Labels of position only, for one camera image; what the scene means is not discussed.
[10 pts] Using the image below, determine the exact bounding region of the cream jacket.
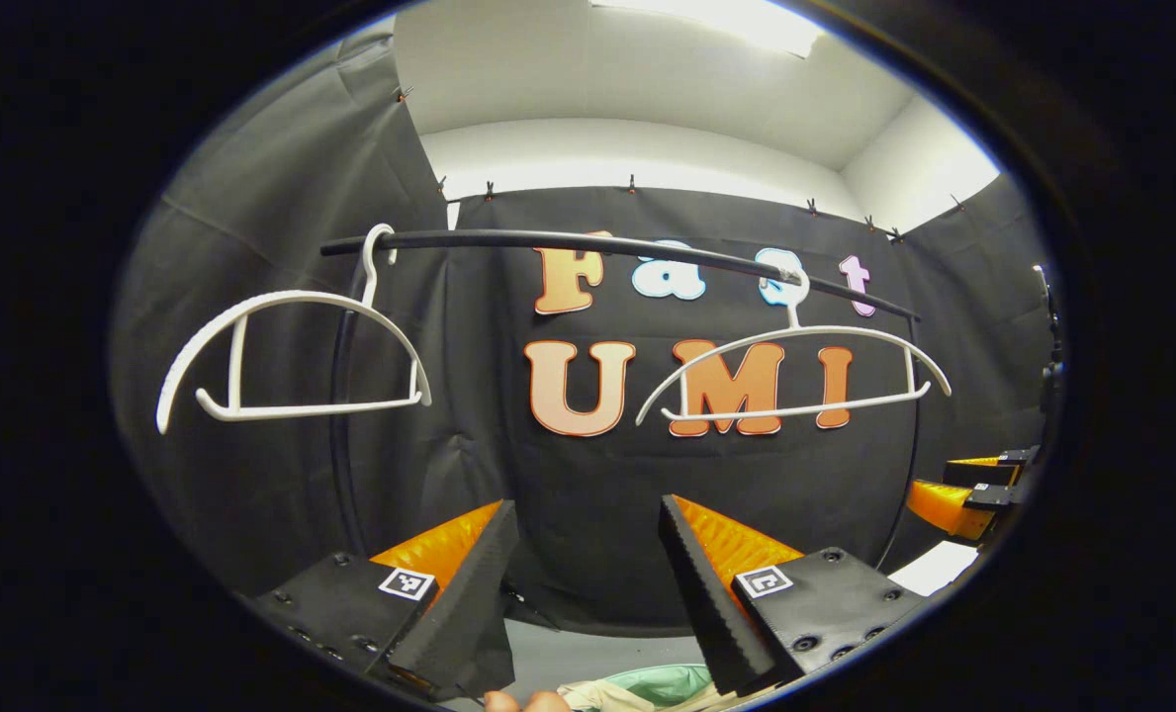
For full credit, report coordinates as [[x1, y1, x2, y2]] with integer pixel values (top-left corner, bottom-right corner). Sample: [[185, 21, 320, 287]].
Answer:
[[556, 677, 781, 712]]

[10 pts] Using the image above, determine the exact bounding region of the row of small black clips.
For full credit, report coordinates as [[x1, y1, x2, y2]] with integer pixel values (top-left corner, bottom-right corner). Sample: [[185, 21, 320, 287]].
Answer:
[[395, 87, 966, 241]]

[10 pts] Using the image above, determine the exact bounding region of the ribbed white clothes hanger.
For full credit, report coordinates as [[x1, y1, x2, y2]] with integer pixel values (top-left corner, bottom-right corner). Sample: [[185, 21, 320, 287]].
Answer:
[[155, 223, 433, 436]]

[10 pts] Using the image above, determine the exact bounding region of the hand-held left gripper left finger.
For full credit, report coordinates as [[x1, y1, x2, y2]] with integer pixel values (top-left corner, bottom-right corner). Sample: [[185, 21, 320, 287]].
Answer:
[[251, 499, 521, 705]]

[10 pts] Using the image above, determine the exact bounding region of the green laundry hamper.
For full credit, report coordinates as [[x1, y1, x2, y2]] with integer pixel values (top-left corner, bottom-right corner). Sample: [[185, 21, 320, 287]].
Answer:
[[597, 663, 717, 708]]

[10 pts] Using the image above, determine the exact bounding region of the black clothes rail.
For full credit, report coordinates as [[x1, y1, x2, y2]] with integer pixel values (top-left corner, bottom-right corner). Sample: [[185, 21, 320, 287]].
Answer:
[[320, 229, 923, 575]]

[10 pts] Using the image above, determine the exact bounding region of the smooth white clothes hanger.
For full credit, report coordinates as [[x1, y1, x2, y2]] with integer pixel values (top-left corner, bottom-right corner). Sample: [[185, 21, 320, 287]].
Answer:
[[635, 267, 952, 428]]

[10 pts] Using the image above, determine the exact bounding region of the long ceiling light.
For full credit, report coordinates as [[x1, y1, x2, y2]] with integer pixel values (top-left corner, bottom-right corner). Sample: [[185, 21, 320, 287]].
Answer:
[[588, 0, 826, 58]]

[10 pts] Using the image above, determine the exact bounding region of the black backdrop cloth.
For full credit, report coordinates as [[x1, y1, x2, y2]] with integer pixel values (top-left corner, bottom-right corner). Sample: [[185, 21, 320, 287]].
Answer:
[[111, 30, 1058, 634]]

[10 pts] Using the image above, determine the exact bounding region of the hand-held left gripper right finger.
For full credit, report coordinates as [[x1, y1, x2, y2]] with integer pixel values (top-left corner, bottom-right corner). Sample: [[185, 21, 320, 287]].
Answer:
[[659, 494, 930, 698]]

